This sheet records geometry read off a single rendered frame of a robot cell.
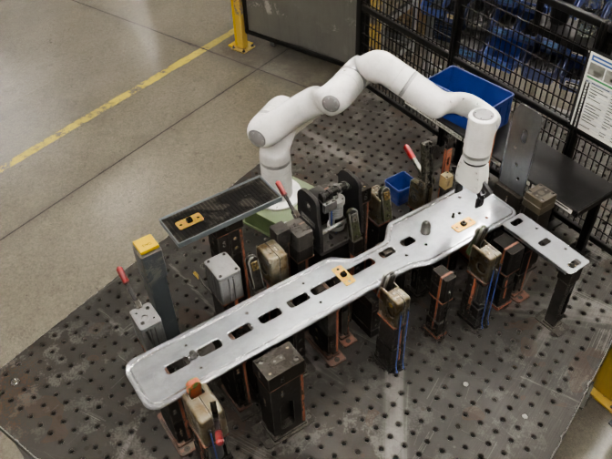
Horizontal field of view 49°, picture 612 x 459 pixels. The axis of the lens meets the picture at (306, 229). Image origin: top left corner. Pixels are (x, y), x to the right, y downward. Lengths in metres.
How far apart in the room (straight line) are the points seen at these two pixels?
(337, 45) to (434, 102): 2.84
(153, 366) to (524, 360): 1.20
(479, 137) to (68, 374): 1.52
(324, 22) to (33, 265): 2.48
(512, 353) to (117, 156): 2.90
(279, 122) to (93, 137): 2.48
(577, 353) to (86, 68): 4.17
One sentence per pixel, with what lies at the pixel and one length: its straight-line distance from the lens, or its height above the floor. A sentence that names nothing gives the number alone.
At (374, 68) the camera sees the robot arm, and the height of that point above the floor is 1.53.
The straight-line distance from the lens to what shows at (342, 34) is 4.78.
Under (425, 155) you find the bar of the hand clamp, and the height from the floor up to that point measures 1.18.
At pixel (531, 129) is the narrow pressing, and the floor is 1.27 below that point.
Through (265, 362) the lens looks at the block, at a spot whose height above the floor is 1.03.
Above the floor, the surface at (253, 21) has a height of 0.26.
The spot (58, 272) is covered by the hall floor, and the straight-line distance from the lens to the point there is 3.77.
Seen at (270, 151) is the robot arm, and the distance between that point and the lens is 2.52.
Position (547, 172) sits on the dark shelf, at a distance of 2.57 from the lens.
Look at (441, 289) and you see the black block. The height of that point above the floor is 0.94.
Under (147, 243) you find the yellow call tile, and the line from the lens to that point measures 2.06.
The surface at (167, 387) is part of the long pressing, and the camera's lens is 1.91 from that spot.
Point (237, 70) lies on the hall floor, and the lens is 5.17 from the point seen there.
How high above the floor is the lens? 2.55
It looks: 43 degrees down
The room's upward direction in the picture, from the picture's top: 2 degrees counter-clockwise
